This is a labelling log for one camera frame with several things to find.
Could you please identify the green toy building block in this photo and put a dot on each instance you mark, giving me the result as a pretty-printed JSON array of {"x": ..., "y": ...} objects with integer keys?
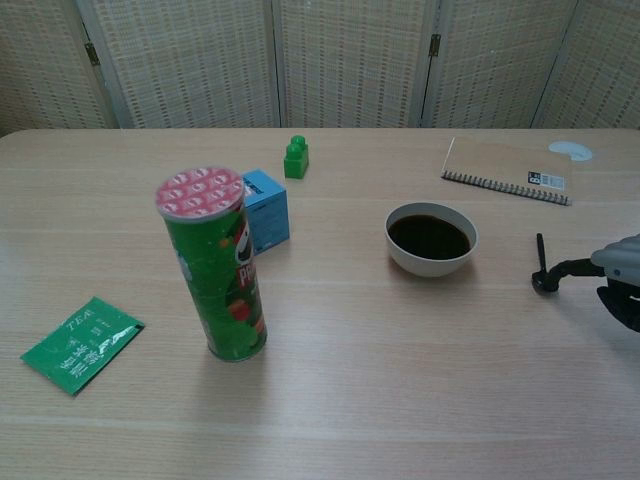
[{"x": 296, "y": 162}]

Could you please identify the white bowl with dark liquid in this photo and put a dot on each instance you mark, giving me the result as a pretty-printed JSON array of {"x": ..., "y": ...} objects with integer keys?
[{"x": 430, "y": 240}]

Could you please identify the brown spiral notebook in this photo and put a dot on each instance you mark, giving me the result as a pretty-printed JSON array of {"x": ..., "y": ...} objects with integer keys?
[{"x": 500, "y": 162}]

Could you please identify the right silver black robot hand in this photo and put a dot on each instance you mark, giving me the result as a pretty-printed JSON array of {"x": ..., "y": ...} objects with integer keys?
[{"x": 622, "y": 280}]

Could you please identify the green chips can red lid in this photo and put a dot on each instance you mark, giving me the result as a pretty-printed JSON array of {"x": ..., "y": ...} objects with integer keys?
[{"x": 215, "y": 280}]

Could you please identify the woven folding screen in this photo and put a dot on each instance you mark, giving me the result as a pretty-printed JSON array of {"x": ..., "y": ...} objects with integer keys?
[{"x": 200, "y": 65}]

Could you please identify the green tea packet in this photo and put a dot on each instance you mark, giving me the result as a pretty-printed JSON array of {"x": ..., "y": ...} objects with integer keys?
[{"x": 80, "y": 347}]

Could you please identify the light blue carton box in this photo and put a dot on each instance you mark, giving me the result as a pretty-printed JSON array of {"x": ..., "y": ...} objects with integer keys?
[{"x": 270, "y": 215}]

